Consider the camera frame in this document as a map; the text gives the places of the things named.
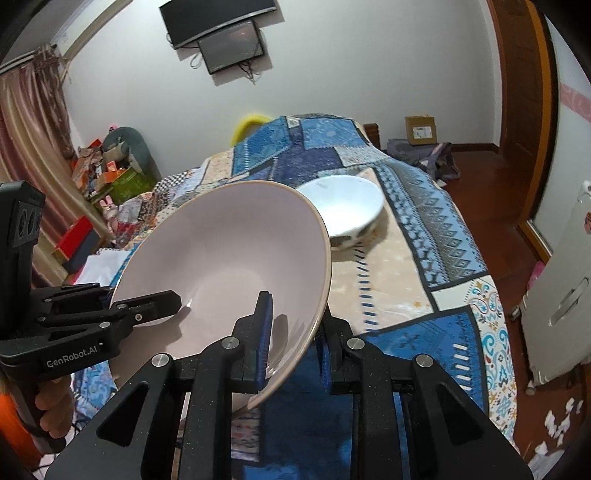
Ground white bowl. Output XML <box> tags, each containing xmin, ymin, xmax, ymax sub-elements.
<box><xmin>297</xmin><ymin>175</ymin><xmax>385</xmax><ymax>250</ymax></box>

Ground white folding stool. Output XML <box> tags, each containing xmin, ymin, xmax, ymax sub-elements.
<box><xmin>520</xmin><ymin>181</ymin><xmax>591</xmax><ymax>390</ymax></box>

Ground white folded paper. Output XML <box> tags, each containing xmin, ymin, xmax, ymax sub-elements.
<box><xmin>74</xmin><ymin>248</ymin><xmax>132</xmax><ymax>287</ymax></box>

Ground teal round chair back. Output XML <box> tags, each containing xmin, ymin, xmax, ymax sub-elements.
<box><xmin>102</xmin><ymin>126</ymin><xmax>162</xmax><ymax>180</ymax></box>

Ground yellow curved foam tube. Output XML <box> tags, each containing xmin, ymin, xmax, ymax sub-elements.
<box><xmin>230</xmin><ymin>114</ymin><xmax>271</xmax><ymax>146</ymax></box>

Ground small black wall monitor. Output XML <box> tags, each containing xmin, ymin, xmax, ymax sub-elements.
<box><xmin>197</xmin><ymin>20</ymin><xmax>264</xmax><ymax>75</ymax></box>

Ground pink rabbit toy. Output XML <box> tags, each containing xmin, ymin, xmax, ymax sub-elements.
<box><xmin>99</xmin><ymin>195</ymin><xmax>118</xmax><ymax>234</ymax></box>

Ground pink bowl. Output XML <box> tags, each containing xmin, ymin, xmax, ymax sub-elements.
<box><xmin>109</xmin><ymin>181</ymin><xmax>332</xmax><ymax>414</ymax></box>

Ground black wall television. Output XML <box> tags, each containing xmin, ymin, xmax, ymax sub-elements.
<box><xmin>159</xmin><ymin>0</ymin><xmax>276</xmax><ymax>49</ymax></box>

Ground white wardrobe sliding door hearts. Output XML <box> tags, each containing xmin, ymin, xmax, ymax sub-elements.
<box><xmin>534</xmin><ymin>24</ymin><xmax>590</xmax><ymax>248</ymax></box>

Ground brown wooden door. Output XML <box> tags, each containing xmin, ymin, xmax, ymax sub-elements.
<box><xmin>484</xmin><ymin>0</ymin><xmax>558</xmax><ymax>259</ymax></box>

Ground green box of clutter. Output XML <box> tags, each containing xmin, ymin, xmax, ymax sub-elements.
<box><xmin>72</xmin><ymin>140</ymin><xmax>157</xmax><ymax>205</ymax></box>

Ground striped brown curtain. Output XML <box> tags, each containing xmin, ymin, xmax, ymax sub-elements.
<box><xmin>1</xmin><ymin>44</ymin><xmax>110</xmax><ymax>286</ymax></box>

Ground red box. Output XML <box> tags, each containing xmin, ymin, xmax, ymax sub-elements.
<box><xmin>52</xmin><ymin>216</ymin><xmax>102</xmax><ymax>274</ymax></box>

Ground patchwork patterned tablecloth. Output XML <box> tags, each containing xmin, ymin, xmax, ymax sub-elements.
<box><xmin>117</xmin><ymin>115</ymin><xmax>517</xmax><ymax>479</ymax></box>

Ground small cardboard box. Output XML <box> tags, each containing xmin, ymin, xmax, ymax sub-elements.
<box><xmin>406</xmin><ymin>115</ymin><xmax>438</xmax><ymax>146</ymax></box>

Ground person's left hand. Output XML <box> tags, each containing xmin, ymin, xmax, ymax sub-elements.
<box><xmin>35</xmin><ymin>376</ymin><xmax>74</xmax><ymax>439</ymax></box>

